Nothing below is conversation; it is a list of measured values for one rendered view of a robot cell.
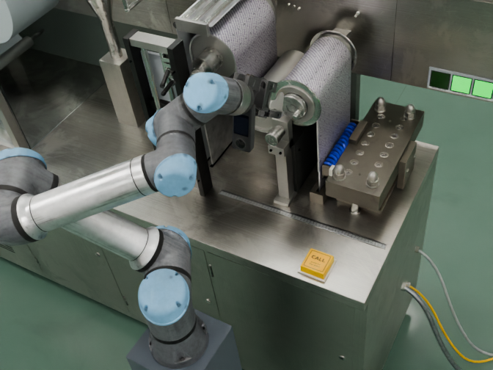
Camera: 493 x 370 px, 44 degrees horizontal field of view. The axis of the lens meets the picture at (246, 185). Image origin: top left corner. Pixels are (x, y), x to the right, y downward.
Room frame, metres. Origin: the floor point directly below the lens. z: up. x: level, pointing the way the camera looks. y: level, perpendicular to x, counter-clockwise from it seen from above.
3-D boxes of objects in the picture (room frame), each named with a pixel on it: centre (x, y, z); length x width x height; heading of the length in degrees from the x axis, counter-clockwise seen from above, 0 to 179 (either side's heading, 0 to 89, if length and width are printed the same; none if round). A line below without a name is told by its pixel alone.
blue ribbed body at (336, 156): (1.34, -0.30, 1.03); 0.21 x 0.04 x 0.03; 145
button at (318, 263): (1.00, -0.16, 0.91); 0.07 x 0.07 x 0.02; 55
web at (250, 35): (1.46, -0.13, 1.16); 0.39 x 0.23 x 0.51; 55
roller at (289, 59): (1.45, -0.14, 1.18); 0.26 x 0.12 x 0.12; 145
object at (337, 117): (1.35, -0.28, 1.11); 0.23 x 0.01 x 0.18; 145
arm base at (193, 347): (0.83, 0.23, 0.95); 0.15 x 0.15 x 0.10
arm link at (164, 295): (0.84, 0.23, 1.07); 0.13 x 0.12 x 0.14; 179
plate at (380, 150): (1.31, -0.40, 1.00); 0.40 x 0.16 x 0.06; 145
